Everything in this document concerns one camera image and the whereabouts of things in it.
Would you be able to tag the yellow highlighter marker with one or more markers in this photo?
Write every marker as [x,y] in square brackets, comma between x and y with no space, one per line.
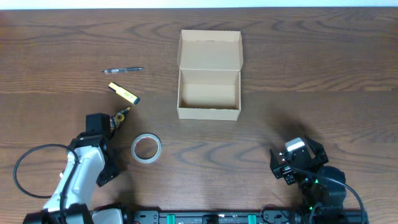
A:
[127,95]

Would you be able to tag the open cardboard box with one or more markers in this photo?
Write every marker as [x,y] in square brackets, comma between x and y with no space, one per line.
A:
[209,80]

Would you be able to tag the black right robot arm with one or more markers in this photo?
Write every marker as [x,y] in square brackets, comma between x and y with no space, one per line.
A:
[322,187]

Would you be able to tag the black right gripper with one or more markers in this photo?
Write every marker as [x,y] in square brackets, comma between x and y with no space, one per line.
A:
[281,170]

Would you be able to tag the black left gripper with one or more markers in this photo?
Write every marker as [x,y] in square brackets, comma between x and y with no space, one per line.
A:
[109,170]

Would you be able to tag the clear adhesive tape roll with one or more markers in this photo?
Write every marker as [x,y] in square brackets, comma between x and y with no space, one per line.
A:
[146,148]

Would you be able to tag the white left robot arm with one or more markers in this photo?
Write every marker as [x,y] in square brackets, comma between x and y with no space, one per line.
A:
[88,165]

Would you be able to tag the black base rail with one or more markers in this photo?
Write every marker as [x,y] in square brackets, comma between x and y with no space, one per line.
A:
[272,216]

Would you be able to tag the black ballpoint pen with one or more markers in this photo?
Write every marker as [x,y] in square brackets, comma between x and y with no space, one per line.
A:
[123,70]

